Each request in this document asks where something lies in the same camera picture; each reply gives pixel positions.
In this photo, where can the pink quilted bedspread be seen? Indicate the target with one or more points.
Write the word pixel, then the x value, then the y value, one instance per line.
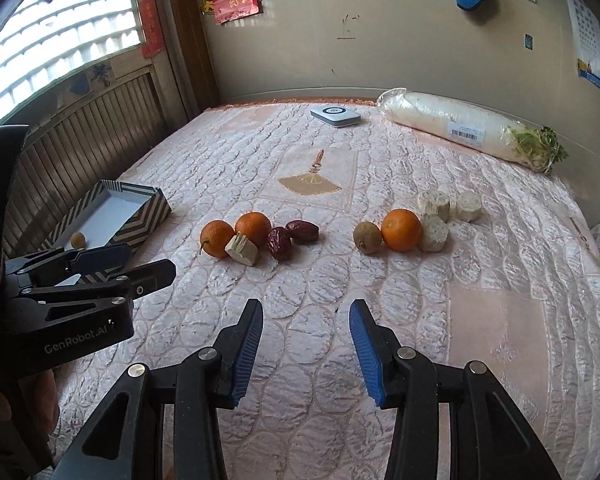
pixel 330 170

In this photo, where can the orange tangerine with stem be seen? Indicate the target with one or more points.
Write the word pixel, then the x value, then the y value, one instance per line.
pixel 216 237

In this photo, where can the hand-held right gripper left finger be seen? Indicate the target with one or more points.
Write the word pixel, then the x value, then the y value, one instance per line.
pixel 245 355

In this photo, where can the person's left forearm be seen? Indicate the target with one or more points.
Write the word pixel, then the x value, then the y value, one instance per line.
pixel 10 410

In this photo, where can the small brown round fruit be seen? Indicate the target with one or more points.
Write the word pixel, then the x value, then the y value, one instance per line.
pixel 77 240

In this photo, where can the pale wedge-cut chunk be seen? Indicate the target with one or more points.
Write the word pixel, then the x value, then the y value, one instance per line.
pixel 241 250

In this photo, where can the red paper strip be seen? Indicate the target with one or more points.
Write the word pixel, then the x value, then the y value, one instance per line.
pixel 152 25

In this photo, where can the wooden slatted panel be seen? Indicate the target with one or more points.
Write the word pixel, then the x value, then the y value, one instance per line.
pixel 105 120

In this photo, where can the wall calendar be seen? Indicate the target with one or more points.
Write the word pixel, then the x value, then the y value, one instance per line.
pixel 587 35

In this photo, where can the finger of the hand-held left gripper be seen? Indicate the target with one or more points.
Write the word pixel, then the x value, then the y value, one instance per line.
pixel 100 259
pixel 150 275

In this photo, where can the plastic-wrapped white radish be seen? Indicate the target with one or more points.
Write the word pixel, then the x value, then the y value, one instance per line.
pixel 455 122

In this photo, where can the pale round cut chunk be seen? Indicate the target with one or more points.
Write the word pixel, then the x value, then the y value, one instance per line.
pixel 469 206
pixel 435 234
pixel 434 204

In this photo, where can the barred window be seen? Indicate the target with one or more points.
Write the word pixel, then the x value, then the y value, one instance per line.
pixel 55 35

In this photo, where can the striped cardboard box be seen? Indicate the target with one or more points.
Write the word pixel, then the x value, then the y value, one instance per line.
pixel 115 210

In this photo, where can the dried red date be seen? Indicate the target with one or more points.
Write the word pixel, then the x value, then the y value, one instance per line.
pixel 302 231
pixel 280 244

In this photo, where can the white square electronic device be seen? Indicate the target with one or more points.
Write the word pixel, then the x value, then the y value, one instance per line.
pixel 336 115

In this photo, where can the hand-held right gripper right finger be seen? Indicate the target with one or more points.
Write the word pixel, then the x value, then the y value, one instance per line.
pixel 367 355

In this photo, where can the small blue wall sticker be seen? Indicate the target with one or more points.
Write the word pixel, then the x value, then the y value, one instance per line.
pixel 528 41

